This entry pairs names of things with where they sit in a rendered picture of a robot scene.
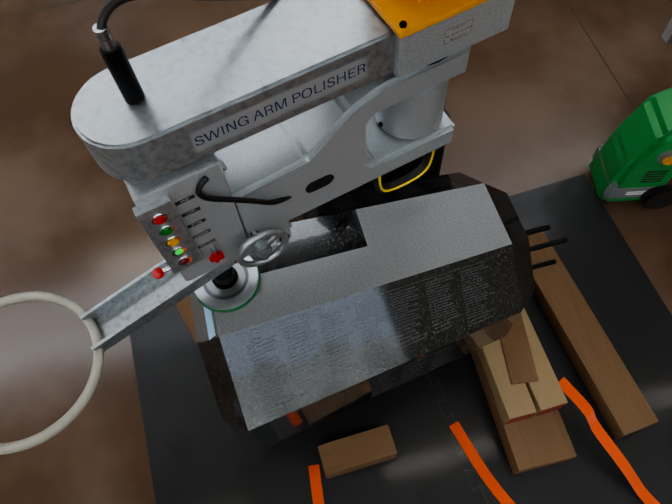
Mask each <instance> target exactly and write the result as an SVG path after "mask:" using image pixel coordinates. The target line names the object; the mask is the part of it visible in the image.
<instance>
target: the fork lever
mask: <svg viewBox="0 0 672 504"><path fill-rule="evenodd" d="M237 263H238V262H237V260H236V259H234V260H231V261H229V262H227V263H225V264H223V265H221V266H219V267H217V268H215V269H213V270H211V271H209V272H207V273H205V274H203V275H201V276H199V277H197V278H195V279H193V280H191V281H186V280H184V279H183V277H182V275H181V274H180V272H177V273H173V271H172V270H170V271H168V272H166V273H165V275H164V277H163V278H161V279H156V278H154V277H153V275H152V271H153V269H154V268H156V267H161V268H164V267H166V266H168V264H167V263H166V261H165V260H163V261H161V262H160V263H158V264H157V265H155V266H154V267H152V268H151V269H149V270H148V271H146V272H145V273H143V274H142V275H140V276H139V277H137V278H136V279H134V280H133V281H131V282H130V283H128V284H127V285H125V286H124V287H122V288H121V289H120V290H118V291H117V292H115V293H114V294H112V295H111V296H109V297H108V298H106V299H105V300H103V301H102V302H100V303H99V304H97V305H96V306H94V307H93V308H91V309H90V310H88V311H87V312H85V313H84V314H82V315H81V316H80V319H81V320H86V319H88V318H93V319H94V320H95V322H96V323H97V325H98V327H99V330H100V332H101V335H102V340H100V341H99V342H97V343H96V344H94V345H93V346H91V349H92V350H94V351H96V350H98V349H104V352H105V351H106V350H108V349H109V348H111V347H112V346H114V345H115V344H117V343H118V342H120V341H121V340H123V339H124V338H126V337H127V336H129V335H130V334H132V333H133V332H135V331H136V330H137V329H139V328H140V327H142V326H143V325H145V324H146V323H148V322H149V321H151V320H152V319H154V318H155V317H157V316H158V315H160V314H161V313H163V312H164V311H166V310H167V309H169V308H170V307H172V306H173V305H175V304H176V303H178V302H179V301H181V300H182V299H184V298H185V297H187V296H188V295H190V294H191V293H193V292H194V291H196V290H197V289H199V288H200V287H202V286H203V285H205V284H206V283H208V282H209V281H211V280H212V279H214V278H215V277H217V276H218V275H220V274H221V273H223V272H224V271H226V270H227V269H229V268H230V267H232V266H233V265H235V264H237Z"/></svg>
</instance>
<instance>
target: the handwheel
mask: <svg viewBox="0 0 672 504"><path fill-rule="evenodd" d="M250 235H251V237H250V238H248V239H247V240H246V241H245V242H244V243H243V244H242V245H241V246H240V247H239V249H238V251H237V253H236V260H237V262H238V264H239V265H241V266H243V267H248V268H250V267H257V266H261V265H263V264H266V263H268V262H270V261H272V260H273V259H275V258H276V257H277V256H279V255H280V254H281V253H282V252H283V251H284V250H285V248H286V247H287V244H288V241H289V237H288V234H287V233H286V232H285V231H284V230H281V229H267V230H264V231H261V232H258V231H257V230H253V231H252V232H251V233H250ZM268 236H272V237H271V238H270V239H269V240H264V239H263V238H265V237H268ZM279 237H281V238H282V242H281V244H280V245H279V246H278V248H277V249H276V250H275V251H273V252H272V253H271V251H272V247H271V244H272V243H273V242H275V241H276V240H277V239H278V238H279ZM262 239H263V240H262ZM254 243H255V244H254ZM252 244H254V246H253V248H249V247H250V246H251V245H252ZM251 253H256V255H257V256H258V257H263V258H261V259H258V260H254V261H246V260H244V259H243V255H246V254H251ZM270 253H271V254H270Z"/></svg>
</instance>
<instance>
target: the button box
mask: <svg viewBox="0 0 672 504"><path fill-rule="evenodd" d="M132 210H133V212H134V214H135V216H136V218H137V220H138V221H139V222H140V224H141V225H142V227H143V228H144V230H145V231H146V233H147V234H148V236H149V237H150V239H151V240H152V242H153V243H154V245H155V246H156V248H157V249H158V251H159V252H160V254H161V255H162V257H163V258H164V260H165V261H166V263H167V264H168V266H169V267H170V268H171V270H172V271H173V273H177V272H179V271H181V270H183V269H185V268H187V267H189V266H191V265H194V264H196V263H198V262H200V261H202V260H203V259H202V257H201V255H200V253H199V251H198V249H197V247H196V245H195V244H194V242H193V240H192V238H191V236H190V234H189V233H188V231H187V229H186V227H185V225H184V223H183V222H182V220H181V218H180V216H179V214H178V212H177V211H176V209H175V207H174V205H173V203H172V201H171V200H170V198H169V196H165V197H163V198H161V199H159V200H156V201H154V202H152V203H150V204H148V205H145V206H143V207H137V206H135V207H133V208H132ZM161 213H164V214H166V215H167V216H168V218H167V220H166V221H165V222H164V223H163V224H160V225H154V224H152V222H151V220H152V218H153V217H154V216H155V215H157V214H161ZM166 225H172V226H173V227H174V231H173V232H172V233H171V234H170V235H168V236H161V235H159V230H160V229H161V228H162V227H164V226H166ZM173 236H178V237H180V242H179V243H178V244H177V245H176V246H166V244H165V242H166V240H167V239H169V238H170V237H173ZM180 246H184V247H186V252H185V253H184V254H182V255H180V256H173V255H172V251H173V250H174V249H175V248H177V247H180ZM185 256H190V257H191V258H192V260H191V262H190V263H188V264H186V265H178V261H179V259H181V258H182V257H185Z"/></svg>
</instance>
